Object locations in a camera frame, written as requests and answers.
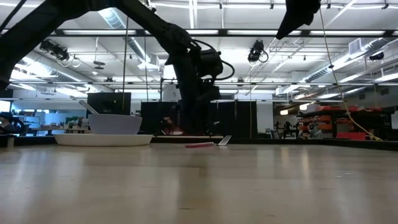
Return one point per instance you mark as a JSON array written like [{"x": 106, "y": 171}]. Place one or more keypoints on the black ceiling camera cluster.
[{"x": 57, "y": 51}]

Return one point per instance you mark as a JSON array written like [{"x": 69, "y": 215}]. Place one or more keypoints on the overhead light bar frame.
[{"x": 264, "y": 32}]

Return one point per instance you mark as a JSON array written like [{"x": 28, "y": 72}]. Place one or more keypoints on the white round plate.
[{"x": 102, "y": 140}]

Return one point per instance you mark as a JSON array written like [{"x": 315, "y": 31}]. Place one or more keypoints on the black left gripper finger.
[
  {"x": 190, "y": 118},
  {"x": 206, "y": 118}
]

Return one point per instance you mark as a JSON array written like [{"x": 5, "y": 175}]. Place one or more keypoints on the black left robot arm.
[{"x": 140, "y": 18}]

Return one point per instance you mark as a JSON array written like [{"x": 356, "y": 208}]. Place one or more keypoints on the wooden desk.
[{"x": 168, "y": 137}]

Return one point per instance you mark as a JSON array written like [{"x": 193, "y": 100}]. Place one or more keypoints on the black monitor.
[{"x": 109, "y": 102}]

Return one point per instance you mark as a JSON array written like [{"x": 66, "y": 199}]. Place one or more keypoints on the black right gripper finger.
[
  {"x": 300, "y": 23},
  {"x": 286, "y": 26}
]

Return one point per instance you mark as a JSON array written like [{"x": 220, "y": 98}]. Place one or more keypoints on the person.
[
  {"x": 174, "y": 129},
  {"x": 286, "y": 127}
]

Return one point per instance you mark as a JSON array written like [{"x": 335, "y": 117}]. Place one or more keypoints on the lavender bowl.
[{"x": 115, "y": 124}]

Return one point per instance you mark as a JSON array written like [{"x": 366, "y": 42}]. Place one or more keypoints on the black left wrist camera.
[{"x": 211, "y": 63}]

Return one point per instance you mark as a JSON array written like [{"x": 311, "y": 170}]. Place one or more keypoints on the silver ventilation duct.
[{"x": 113, "y": 20}]

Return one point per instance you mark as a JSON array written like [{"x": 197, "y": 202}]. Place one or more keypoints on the red storage shelf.
[{"x": 323, "y": 119}]

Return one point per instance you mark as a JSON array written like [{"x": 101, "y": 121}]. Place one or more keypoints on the black partition screen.
[{"x": 242, "y": 119}]

